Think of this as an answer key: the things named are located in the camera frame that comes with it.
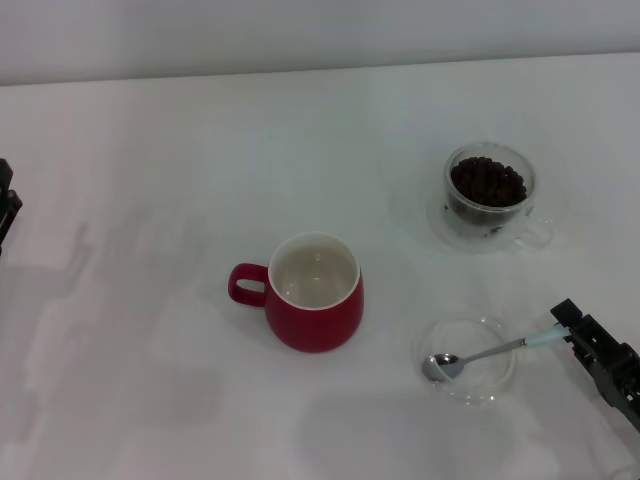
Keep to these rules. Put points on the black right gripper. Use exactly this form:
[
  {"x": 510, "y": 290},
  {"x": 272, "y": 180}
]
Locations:
[{"x": 620, "y": 375}]

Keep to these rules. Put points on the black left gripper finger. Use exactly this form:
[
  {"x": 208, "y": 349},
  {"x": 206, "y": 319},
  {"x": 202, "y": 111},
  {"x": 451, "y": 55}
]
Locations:
[
  {"x": 10, "y": 215},
  {"x": 4, "y": 172}
]

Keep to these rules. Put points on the small clear glass dish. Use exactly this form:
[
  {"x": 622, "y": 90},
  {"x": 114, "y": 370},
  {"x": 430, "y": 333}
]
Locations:
[{"x": 480, "y": 387}]

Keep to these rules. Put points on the clear glass saucer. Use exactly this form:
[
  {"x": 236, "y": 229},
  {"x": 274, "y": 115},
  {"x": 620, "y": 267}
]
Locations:
[{"x": 450, "y": 235}]

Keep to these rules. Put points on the coffee bean pile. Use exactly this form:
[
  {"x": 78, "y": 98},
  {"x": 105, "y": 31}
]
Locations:
[{"x": 487, "y": 182}]

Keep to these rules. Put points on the red ceramic mug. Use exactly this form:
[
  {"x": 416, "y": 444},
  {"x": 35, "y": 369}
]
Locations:
[{"x": 315, "y": 330}]

